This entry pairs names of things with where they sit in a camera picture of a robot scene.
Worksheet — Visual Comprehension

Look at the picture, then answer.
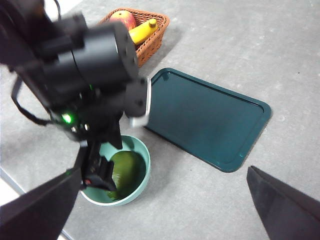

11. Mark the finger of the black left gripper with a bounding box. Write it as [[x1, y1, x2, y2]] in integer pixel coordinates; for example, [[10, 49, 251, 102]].
[[96, 157, 118, 193]]

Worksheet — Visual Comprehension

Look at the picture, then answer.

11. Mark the dark green tray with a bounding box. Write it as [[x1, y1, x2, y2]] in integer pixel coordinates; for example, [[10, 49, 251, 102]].
[[143, 67, 273, 173]]

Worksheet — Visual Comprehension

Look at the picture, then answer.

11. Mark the yellow banana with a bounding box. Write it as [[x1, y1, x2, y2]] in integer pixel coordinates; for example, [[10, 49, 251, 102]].
[[128, 18, 159, 46]]

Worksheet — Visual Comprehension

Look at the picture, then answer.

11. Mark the pale grey camera box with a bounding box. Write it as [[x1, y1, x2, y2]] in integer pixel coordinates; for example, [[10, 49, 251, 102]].
[[124, 77, 152, 127]]

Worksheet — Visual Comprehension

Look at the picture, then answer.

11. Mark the red apple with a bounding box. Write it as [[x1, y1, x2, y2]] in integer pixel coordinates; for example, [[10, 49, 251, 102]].
[[109, 11, 137, 31]]

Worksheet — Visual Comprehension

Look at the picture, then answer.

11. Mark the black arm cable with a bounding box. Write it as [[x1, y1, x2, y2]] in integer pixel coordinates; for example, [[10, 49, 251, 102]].
[[11, 74, 53, 126]]

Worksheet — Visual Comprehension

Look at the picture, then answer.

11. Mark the brown wicker basket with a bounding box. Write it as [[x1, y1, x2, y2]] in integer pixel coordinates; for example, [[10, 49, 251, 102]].
[[97, 7, 171, 68]]

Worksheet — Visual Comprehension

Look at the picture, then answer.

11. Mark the teal ribbed bowl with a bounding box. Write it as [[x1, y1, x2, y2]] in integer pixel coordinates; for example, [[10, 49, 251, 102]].
[[79, 134, 152, 207]]

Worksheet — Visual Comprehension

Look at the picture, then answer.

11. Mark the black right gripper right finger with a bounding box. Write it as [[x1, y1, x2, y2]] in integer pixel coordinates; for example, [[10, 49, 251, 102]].
[[246, 165, 320, 240]]

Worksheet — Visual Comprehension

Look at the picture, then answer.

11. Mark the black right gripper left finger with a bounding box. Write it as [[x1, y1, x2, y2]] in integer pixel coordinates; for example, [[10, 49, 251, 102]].
[[0, 166, 83, 240]]

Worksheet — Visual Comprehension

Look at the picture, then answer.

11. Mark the green avocado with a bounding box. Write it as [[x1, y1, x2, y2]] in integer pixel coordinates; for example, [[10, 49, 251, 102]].
[[108, 151, 141, 201]]

